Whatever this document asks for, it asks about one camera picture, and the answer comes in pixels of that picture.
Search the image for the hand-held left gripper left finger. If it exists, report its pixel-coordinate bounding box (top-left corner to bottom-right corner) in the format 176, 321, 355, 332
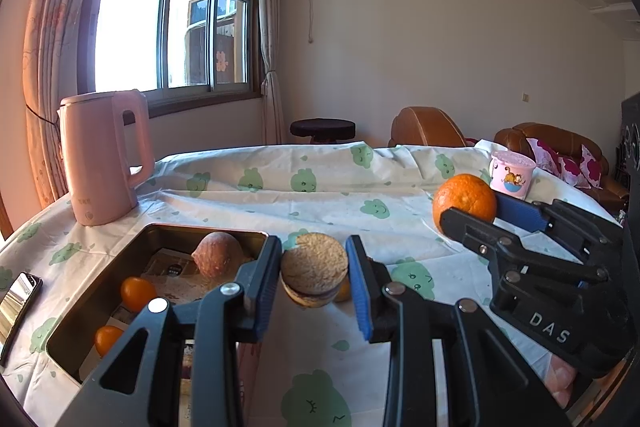
70, 234, 283, 427

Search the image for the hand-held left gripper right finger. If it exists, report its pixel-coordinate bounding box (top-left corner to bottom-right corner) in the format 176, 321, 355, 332
346, 234, 571, 427

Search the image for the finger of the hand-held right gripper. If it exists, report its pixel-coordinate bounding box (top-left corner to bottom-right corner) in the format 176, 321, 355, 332
494, 194, 626, 271
439, 207, 608, 304

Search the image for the large brown round pastry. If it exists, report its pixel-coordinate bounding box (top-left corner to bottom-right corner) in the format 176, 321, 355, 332
280, 233, 349, 309

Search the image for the brown pear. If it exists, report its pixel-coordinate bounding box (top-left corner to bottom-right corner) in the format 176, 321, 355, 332
192, 232, 246, 280

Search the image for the dark metal tray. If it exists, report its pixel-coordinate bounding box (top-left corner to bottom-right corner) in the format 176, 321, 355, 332
46, 223, 271, 385

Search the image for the small orange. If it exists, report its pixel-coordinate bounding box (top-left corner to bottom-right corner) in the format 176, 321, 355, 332
94, 326, 126, 358

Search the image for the person's right hand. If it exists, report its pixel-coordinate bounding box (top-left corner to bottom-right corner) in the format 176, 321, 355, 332
547, 353, 583, 408

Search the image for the pink cartoon cup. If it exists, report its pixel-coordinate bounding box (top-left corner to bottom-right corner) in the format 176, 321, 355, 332
489, 151, 537, 201

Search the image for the pink flowered pillow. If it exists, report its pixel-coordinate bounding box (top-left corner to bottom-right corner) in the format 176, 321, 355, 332
557, 156, 583, 188
527, 137, 561, 175
580, 144, 612, 190

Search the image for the brown leather sofa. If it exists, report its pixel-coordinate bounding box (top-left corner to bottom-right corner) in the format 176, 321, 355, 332
494, 123, 631, 215

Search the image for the printed paper sheet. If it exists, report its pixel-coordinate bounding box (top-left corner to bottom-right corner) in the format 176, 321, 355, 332
112, 247, 206, 308

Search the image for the dark round stool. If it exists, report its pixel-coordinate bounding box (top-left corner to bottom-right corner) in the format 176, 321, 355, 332
290, 118, 357, 145

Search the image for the pink electric kettle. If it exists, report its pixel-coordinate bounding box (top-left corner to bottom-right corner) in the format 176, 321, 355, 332
56, 89, 156, 227

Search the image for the beige curtain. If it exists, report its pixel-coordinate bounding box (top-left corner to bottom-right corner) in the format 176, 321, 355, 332
240, 0, 291, 145

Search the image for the black smartphone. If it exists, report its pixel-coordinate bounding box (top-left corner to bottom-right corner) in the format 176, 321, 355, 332
0, 272, 43, 365

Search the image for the white air conditioner pipe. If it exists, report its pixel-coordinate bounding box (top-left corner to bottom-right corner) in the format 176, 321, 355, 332
280, 0, 317, 44

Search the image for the sliding window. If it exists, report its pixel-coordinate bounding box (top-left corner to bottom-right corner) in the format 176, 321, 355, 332
77, 0, 263, 108

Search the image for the pink patterned curtain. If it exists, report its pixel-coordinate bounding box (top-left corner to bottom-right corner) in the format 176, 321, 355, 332
22, 0, 126, 210

